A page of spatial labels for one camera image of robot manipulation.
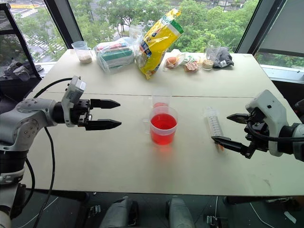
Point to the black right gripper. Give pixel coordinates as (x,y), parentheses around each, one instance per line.
(260,128)

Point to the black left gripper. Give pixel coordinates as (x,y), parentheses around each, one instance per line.
(80,111)

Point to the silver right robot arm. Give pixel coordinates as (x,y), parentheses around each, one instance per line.
(299,129)

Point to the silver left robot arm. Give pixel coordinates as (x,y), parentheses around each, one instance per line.
(28,111)

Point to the clear plastic syringe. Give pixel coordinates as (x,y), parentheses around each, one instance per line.
(213,123)

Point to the small clear plastic cup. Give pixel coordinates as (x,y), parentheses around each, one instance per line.
(161,99)

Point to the beaker with red liquid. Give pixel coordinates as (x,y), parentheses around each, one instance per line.
(163,128)

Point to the measuring cup with grains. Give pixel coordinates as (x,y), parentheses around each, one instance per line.
(83,53)

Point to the plastic bag of green sponges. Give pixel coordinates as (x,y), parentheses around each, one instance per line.
(114,55)

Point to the dark grey cloth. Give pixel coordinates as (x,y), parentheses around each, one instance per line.
(224,58)

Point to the wrapped toy food packet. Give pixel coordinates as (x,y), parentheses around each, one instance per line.
(191,65)

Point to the wrapped toy egg and bread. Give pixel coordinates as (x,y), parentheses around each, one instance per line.
(172,61)

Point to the yellow snack bag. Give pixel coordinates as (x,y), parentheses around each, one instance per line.
(156,45)

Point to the small clear plastic bag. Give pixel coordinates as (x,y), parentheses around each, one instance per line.
(136,32)

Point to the black caster wheel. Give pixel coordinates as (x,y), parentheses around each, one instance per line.
(95,211)
(213,221)

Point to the grey device beside table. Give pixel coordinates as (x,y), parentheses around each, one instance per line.
(19,70)

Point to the dark rounded grey shape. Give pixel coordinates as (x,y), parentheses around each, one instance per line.
(120,213)
(179,213)

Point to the grey roller blind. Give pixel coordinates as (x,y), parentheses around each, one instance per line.
(285,26)

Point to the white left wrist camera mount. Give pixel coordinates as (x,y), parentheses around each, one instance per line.
(71,93)

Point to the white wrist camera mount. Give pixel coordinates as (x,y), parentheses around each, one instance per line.
(71,93)
(273,109)

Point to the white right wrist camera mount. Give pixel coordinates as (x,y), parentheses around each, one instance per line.
(273,109)

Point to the dark window frame post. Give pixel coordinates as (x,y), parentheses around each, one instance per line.
(64,21)
(251,26)

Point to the black metal frame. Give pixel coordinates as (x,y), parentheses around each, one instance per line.
(23,35)

